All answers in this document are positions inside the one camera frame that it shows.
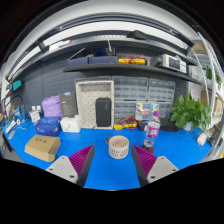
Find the clear plastic water bottle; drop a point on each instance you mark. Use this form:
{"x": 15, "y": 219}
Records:
{"x": 152, "y": 131}

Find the black flat box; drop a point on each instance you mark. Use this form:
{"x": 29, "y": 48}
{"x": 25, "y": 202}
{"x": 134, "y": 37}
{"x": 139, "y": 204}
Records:
{"x": 165, "y": 125}

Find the beige patterned ceramic mug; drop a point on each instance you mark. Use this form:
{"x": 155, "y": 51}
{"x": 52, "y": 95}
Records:
{"x": 118, "y": 146}

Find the yellow red clamp meter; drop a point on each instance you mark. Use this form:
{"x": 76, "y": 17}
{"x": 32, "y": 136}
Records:
{"x": 125, "y": 123}

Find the dark blue case on shelf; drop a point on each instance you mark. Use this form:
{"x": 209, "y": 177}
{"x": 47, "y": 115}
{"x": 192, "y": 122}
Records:
{"x": 97, "y": 55}

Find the grey parts drawer cabinet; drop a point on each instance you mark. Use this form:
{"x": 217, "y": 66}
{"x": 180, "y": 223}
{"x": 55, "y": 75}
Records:
{"x": 152, "y": 93}

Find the yellow tool on shelf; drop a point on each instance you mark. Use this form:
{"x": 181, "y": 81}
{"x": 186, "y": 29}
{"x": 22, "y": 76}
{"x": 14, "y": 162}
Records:
{"x": 133, "y": 60}

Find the white pegboard tray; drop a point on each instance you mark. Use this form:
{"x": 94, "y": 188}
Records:
{"x": 87, "y": 93}

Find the white bench instrument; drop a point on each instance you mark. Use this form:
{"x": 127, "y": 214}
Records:
{"x": 173, "y": 63}

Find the brown cardboard box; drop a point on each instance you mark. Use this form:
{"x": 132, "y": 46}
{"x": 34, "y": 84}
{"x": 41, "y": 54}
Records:
{"x": 43, "y": 147}

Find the black rectangular speaker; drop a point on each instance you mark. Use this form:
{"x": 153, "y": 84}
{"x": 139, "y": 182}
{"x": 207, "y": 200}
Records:
{"x": 103, "y": 112}

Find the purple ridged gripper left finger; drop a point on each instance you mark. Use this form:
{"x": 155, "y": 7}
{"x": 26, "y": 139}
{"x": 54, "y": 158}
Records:
{"x": 74, "y": 168}

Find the black wall shelf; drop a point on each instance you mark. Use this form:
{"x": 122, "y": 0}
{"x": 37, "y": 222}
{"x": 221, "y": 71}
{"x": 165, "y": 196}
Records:
{"x": 132, "y": 67}

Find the blue product box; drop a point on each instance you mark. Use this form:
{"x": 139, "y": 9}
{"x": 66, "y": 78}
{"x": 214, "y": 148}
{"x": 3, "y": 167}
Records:
{"x": 48, "y": 126}

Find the green potted plant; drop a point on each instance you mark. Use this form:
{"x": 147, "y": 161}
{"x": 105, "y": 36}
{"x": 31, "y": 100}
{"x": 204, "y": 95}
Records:
{"x": 187, "y": 110}

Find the white metal rack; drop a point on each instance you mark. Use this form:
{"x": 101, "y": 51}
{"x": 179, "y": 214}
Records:
{"x": 211, "y": 76}

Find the colourful parts organiser box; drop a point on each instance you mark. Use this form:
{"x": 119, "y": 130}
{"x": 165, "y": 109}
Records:
{"x": 144, "y": 111}

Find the purple plastic bag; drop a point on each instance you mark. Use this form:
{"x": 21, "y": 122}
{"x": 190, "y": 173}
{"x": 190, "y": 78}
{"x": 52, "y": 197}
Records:
{"x": 51, "y": 107}

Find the white small box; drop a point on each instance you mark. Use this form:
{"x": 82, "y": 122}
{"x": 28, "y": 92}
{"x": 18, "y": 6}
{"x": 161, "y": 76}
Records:
{"x": 71, "y": 125}

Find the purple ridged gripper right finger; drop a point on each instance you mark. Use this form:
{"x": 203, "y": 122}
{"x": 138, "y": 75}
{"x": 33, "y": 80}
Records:
{"x": 150, "y": 168}

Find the dark grey upright box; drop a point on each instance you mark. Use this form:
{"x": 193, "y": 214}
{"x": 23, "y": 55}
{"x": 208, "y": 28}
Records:
{"x": 68, "y": 104}

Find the white adapter block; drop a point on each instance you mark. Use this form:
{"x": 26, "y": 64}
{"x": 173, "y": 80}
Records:
{"x": 201, "y": 139}

